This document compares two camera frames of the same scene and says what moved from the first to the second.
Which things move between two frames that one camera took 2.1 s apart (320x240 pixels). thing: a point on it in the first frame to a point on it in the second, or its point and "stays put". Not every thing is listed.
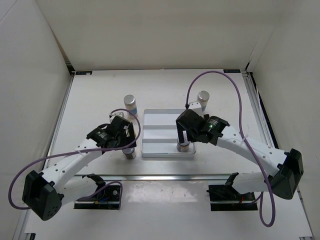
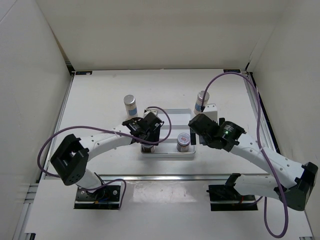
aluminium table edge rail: (79, 177) stays put
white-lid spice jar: (129, 153) to (147, 148)
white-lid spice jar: (184, 147) stays put
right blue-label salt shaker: (203, 97) stays put
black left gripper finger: (132, 137) to (155, 136)
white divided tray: (159, 136) stays put
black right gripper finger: (180, 128) to (193, 137)
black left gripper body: (120, 142) to (149, 134)
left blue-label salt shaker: (130, 104) stays put
